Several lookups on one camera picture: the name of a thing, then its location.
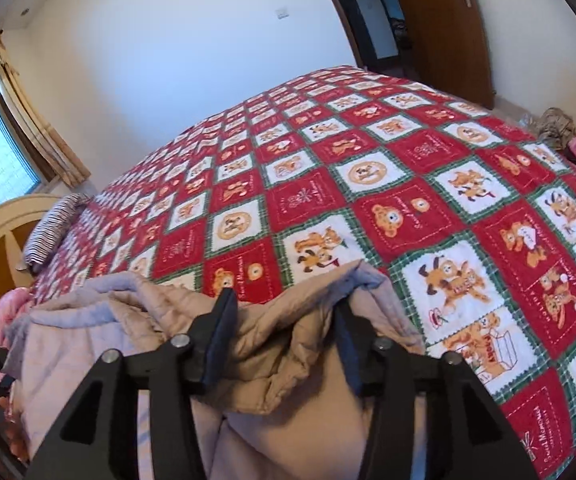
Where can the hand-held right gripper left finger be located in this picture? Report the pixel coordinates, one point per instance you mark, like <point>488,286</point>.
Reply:
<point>218,355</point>

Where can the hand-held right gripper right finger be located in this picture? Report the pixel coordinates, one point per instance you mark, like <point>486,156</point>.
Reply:
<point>353,360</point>

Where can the light purple puffer jacket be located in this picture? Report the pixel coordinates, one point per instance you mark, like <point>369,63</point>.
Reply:
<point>278,360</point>

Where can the pile of clothes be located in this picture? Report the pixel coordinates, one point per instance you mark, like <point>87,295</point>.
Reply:
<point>557,127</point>

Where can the striped pillow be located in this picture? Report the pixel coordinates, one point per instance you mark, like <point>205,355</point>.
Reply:
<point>50,232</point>

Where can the red printed bedspread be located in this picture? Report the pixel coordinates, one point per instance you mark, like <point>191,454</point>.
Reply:
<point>367,185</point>

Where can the beige patterned curtain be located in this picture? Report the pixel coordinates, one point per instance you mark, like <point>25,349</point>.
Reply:
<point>33,110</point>

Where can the brown wooden door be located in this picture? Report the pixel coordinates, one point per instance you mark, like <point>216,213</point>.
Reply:
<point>437,25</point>

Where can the white wall switch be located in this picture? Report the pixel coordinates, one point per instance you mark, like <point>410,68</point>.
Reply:
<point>282,11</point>

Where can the dark wooden door frame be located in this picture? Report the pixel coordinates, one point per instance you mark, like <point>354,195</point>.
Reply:
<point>347,10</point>

